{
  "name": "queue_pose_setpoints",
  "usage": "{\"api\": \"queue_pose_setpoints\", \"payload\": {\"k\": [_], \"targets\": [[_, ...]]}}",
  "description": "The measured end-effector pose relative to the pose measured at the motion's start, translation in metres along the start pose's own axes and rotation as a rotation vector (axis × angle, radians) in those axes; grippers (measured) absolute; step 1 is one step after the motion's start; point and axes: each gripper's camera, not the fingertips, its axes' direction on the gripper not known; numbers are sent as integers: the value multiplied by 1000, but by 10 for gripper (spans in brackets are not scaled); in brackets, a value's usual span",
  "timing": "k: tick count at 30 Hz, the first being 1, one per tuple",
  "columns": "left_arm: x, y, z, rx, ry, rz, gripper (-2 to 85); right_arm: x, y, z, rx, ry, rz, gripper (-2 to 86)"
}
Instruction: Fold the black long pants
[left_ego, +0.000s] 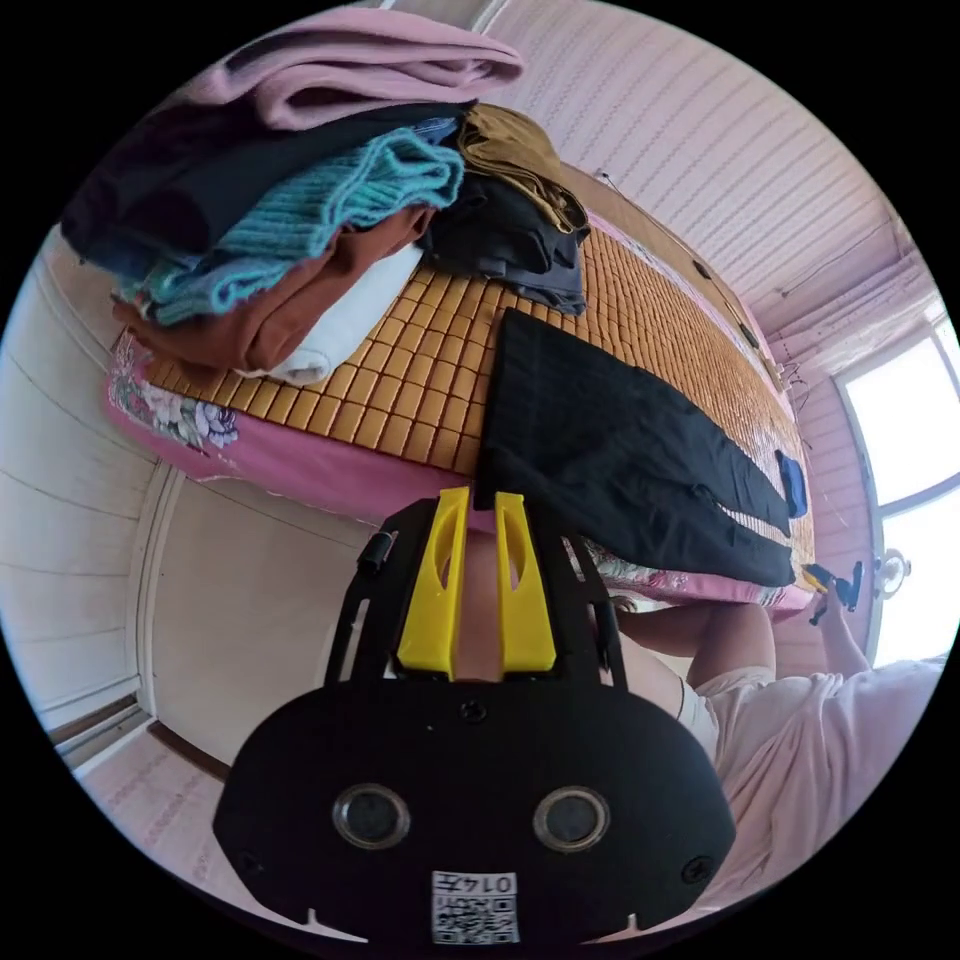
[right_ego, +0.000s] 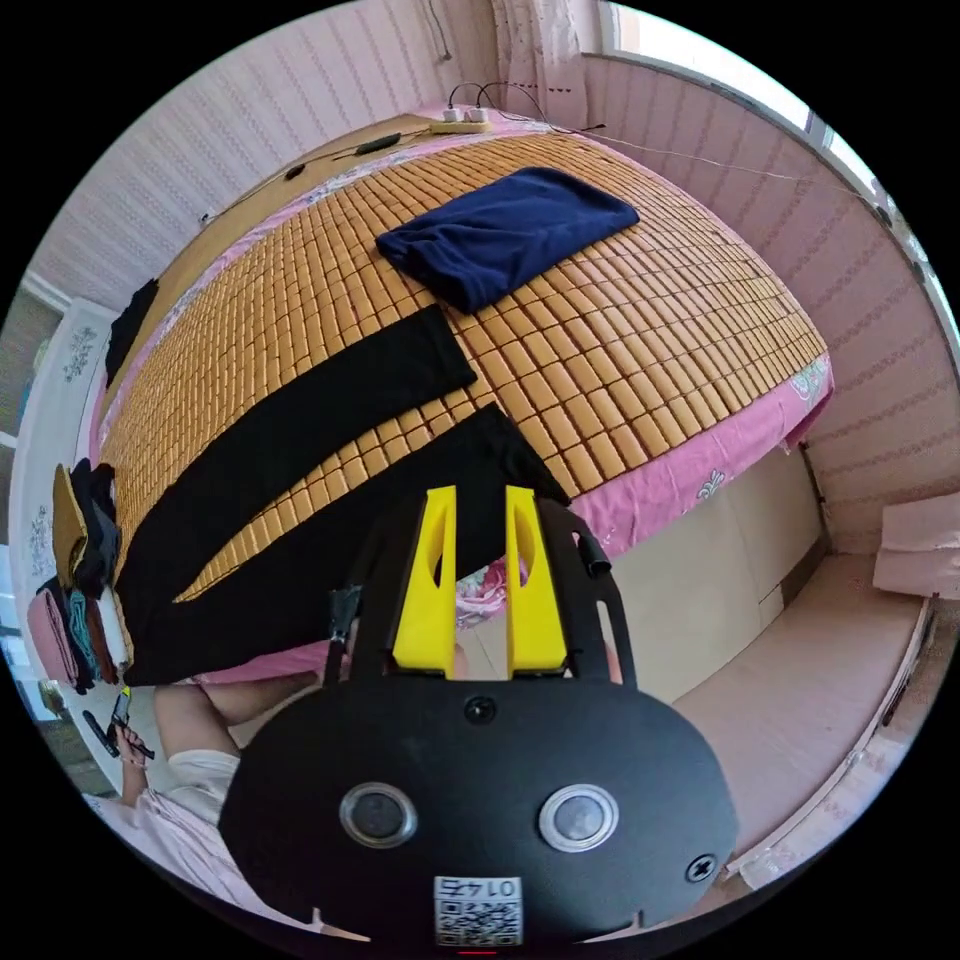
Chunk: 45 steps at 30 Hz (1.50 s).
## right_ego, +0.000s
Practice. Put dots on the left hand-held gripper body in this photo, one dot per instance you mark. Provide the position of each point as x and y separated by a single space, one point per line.
111 726

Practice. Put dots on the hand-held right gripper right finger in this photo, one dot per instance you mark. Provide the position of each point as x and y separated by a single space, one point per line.
534 607

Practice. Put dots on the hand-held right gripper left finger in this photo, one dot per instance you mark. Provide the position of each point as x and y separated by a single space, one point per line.
427 600

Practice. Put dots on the black long pants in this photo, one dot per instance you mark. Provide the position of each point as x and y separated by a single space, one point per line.
300 442

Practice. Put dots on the person's left hand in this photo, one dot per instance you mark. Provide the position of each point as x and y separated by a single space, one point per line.
132 750

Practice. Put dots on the person's body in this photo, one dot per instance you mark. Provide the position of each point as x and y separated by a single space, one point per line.
195 772

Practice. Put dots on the pile of clothes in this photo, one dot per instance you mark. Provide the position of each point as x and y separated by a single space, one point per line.
90 540

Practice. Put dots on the bed with woven mat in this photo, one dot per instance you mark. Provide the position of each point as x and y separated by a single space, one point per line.
645 322

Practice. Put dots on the white cupboard with floral print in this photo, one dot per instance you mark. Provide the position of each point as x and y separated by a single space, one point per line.
67 352

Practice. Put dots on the black garment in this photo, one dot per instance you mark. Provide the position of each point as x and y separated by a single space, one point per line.
129 330

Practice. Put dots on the folded navy blue garment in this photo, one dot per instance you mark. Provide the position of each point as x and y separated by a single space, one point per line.
502 232

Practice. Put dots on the power strip with chargers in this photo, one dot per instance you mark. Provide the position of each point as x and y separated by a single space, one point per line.
459 122

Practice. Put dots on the pink lace curtain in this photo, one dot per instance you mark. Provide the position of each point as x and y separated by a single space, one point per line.
536 52

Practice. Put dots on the window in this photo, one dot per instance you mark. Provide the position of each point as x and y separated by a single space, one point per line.
675 37

